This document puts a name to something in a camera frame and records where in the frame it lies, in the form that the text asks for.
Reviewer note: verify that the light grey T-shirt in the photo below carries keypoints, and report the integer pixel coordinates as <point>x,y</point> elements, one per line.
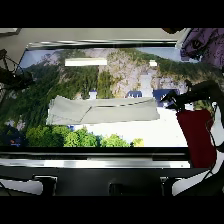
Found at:
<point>110,111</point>

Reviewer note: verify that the purple patterned garment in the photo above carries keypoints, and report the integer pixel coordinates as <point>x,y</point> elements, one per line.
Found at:
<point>208,43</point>

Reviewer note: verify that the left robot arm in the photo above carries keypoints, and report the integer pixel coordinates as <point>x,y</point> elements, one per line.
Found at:
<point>13,80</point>

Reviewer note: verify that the silver frame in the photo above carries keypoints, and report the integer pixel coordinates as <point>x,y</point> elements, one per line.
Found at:
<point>110,164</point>

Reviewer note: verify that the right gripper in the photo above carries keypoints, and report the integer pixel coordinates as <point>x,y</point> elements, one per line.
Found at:
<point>178,97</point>

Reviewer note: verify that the red garment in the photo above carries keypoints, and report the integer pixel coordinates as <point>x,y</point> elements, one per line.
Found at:
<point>195,136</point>

